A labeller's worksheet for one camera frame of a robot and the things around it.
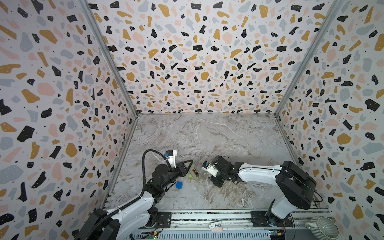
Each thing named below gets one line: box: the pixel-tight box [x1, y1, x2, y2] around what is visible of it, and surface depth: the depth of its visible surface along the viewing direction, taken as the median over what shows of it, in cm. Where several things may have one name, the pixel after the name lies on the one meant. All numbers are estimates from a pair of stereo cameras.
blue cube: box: [176, 181, 183, 190], surface depth 87 cm
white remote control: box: [188, 160, 209, 182], surface depth 81 cm
